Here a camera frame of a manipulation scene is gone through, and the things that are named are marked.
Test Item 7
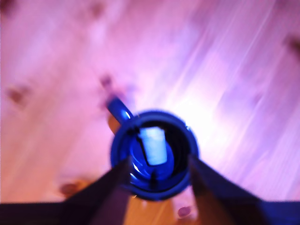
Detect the pale coffee capsule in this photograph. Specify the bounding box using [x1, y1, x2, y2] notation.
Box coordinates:
[139, 127, 168, 166]

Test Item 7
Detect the blue ceramic mug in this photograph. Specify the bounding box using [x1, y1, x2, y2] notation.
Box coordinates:
[106, 97, 199, 202]

